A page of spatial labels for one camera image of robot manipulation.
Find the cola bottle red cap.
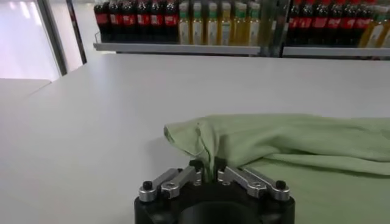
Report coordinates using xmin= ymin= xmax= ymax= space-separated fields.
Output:
xmin=136 ymin=0 xmax=151 ymax=42
xmin=313 ymin=0 xmax=328 ymax=46
xmin=341 ymin=0 xmax=356 ymax=46
xmin=122 ymin=0 xmax=137 ymax=42
xmin=108 ymin=0 xmax=123 ymax=42
xmin=327 ymin=0 xmax=342 ymax=46
xmin=355 ymin=0 xmax=370 ymax=47
xmin=164 ymin=0 xmax=179 ymax=42
xmin=94 ymin=0 xmax=110 ymax=42
xmin=300 ymin=0 xmax=314 ymax=46
xmin=288 ymin=0 xmax=301 ymax=45
xmin=149 ymin=0 xmax=165 ymax=42

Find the grey metal shelving rack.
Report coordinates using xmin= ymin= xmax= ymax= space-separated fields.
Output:
xmin=268 ymin=0 xmax=390 ymax=58
xmin=93 ymin=0 xmax=266 ymax=57

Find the yellow juice bottle green label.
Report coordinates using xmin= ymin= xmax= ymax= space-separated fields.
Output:
xmin=191 ymin=1 xmax=205 ymax=46
xmin=247 ymin=1 xmax=261 ymax=46
xmin=233 ymin=1 xmax=247 ymax=46
xmin=381 ymin=18 xmax=390 ymax=48
xmin=218 ymin=1 xmax=232 ymax=46
xmin=364 ymin=13 xmax=385 ymax=48
xmin=178 ymin=1 xmax=192 ymax=46
xmin=205 ymin=1 xmax=219 ymax=46

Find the grey black window post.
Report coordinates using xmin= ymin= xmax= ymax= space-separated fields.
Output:
xmin=36 ymin=0 xmax=88 ymax=77

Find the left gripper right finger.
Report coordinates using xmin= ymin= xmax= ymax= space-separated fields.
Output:
xmin=214 ymin=157 xmax=291 ymax=202

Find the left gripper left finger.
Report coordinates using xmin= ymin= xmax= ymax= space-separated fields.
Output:
xmin=138 ymin=159 xmax=204 ymax=203

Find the light green t-shirt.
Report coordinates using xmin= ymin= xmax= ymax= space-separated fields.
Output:
xmin=163 ymin=113 xmax=390 ymax=224

